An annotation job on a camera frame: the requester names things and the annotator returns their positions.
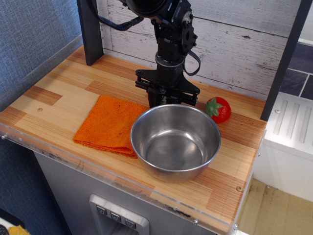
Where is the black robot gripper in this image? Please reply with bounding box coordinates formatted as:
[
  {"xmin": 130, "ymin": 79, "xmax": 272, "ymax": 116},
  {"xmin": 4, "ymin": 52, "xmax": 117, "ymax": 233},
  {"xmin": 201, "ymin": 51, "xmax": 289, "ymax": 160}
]
[{"xmin": 134, "ymin": 61, "xmax": 201, "ymax": 108}]

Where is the orange cloth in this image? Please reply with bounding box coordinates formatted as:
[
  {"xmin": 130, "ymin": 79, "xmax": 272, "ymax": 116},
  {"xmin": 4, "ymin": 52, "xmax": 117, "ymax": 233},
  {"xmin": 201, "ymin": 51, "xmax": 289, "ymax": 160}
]
[{"xmin": 73, "ymin": 95, "xmax": 148, "ymax": 158}]

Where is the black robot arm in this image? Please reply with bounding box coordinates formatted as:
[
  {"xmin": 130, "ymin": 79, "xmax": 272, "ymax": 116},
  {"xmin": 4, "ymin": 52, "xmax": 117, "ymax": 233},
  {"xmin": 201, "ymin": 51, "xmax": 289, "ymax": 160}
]
[{"xmin": 122, "ymin": 0, "xmax": 200, "ymax": 107}]

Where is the stainless steel bowl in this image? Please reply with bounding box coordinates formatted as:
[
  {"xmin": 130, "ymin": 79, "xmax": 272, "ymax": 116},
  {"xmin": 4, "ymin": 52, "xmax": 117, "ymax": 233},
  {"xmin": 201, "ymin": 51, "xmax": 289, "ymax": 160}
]
[{"xmin": 130, "ymin": 104, "xmax": 221, "ymax": 183}]

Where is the red toy strawberry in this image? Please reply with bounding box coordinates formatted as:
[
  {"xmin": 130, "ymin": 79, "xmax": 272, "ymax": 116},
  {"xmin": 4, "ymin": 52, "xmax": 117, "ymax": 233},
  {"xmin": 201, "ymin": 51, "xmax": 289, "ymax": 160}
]
[{"xmin": 204, "ymin": 97, "xmax": 232, "ymax": 124}]

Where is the clear acrylic edge guard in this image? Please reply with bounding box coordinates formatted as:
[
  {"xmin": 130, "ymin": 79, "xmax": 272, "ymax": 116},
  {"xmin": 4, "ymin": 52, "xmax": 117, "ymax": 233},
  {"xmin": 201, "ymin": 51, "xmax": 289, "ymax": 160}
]
[{"xmin": 0, "ymin": 124, "xmax": 238, "ymax": 235}]

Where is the grey panel with buttons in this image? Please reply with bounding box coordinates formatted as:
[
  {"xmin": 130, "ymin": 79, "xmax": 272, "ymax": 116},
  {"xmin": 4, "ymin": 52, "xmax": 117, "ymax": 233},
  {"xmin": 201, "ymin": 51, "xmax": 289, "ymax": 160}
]
[{"xmin": 89, "ymin": 194, "xmax": 150, "ymax": 235}]

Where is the yellow object at corner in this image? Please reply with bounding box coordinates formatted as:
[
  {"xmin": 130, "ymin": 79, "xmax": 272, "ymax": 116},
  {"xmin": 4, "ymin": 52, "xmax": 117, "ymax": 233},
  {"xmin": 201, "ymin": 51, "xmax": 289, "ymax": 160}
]
[{"xmin": 8, "ymin": 226, "xmax": 30, "ymax": 235}]

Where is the dark left upright post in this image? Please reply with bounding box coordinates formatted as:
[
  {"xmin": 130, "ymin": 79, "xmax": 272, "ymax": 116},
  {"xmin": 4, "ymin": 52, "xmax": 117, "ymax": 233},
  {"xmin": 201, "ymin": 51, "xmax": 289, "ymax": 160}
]
[{"xmin": 76, "ymin": 0, "xmax": 103, "ymax": 66}]

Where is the dark upright post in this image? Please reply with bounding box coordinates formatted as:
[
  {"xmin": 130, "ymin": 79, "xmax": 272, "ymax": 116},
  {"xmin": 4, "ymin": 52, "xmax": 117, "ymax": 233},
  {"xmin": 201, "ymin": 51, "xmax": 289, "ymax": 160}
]
[
  {"xmin": 260, "ymin": 0, "xmax": 313, "ymax": 121},
  {"xmin": 76, "ymin": 0, "xmax": 103, "ymax": 66}
]

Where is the dark right upright post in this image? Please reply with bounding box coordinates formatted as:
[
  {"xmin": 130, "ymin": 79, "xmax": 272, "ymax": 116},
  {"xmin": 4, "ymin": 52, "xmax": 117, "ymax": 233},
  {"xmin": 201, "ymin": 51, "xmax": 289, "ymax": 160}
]
[{"xmin": 260, "ymin": 0, "xmax": 313, "ymax": 121}]

